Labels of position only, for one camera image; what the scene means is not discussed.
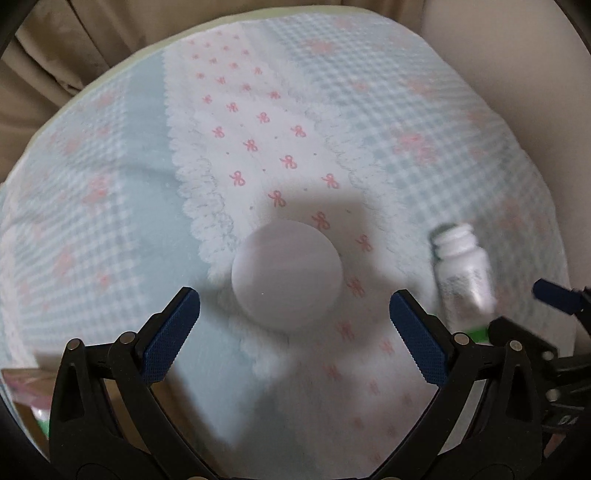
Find pale green mattress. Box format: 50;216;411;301
18;0;416;153

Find white round lid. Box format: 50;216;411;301
231;220;343;330

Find white pill bottle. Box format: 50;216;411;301
429;223;498;344

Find white jar with green base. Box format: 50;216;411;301
32;406;51;437

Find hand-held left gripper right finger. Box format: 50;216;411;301
369;290;543;480

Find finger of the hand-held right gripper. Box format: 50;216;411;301
488;316;560;366
532;278;591;324

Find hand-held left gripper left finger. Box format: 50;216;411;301
48;287;213;480

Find beige curtain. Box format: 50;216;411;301
0;0;361;181

